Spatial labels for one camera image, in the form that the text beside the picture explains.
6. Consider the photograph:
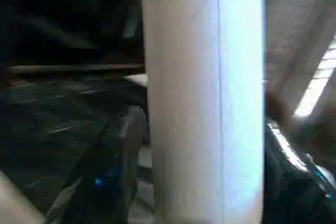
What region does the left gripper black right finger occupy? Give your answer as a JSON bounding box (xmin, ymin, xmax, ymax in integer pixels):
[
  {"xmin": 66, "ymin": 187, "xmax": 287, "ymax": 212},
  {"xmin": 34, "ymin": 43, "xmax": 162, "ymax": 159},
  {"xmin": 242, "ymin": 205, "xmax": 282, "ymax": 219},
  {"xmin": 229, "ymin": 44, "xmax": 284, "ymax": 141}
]
[{"xmin": 264, "ymin": 118, "xmax": 336, "ymax": 224}]

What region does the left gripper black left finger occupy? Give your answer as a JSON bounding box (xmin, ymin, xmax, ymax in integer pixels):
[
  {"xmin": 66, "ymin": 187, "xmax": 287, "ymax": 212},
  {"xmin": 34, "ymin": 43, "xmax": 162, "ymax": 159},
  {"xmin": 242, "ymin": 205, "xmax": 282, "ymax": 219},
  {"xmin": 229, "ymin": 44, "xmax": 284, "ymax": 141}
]
[{"xmin": 46, "ymin": 106, "xmax": 148, "ymax": 224}]

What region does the white plastic table leg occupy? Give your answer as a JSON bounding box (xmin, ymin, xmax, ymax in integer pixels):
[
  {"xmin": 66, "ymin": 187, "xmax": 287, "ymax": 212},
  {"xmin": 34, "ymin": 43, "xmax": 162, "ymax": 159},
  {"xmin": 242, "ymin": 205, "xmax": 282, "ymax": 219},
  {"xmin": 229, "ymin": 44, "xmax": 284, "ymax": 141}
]
[{"xmin": 140, "ymin": 0, "xmax": 266, "ymax": 224}]

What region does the black cloth mat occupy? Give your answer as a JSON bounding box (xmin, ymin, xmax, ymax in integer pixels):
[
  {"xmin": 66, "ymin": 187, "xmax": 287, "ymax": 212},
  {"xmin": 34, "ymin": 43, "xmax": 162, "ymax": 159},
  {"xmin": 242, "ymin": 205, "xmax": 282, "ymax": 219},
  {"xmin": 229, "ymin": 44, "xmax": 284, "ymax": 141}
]
[{"xmin": 0, "ymin": 77, "xmax": 155, "ymax": 224}]

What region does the white flat board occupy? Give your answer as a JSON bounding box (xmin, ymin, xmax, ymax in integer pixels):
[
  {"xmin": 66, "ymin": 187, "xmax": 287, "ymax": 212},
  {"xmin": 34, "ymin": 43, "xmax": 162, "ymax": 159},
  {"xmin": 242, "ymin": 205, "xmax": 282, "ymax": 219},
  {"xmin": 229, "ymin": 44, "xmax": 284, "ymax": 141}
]
[{"xmin": 123, "ymin": 74, "xmax": 149, "ymax": 88}]

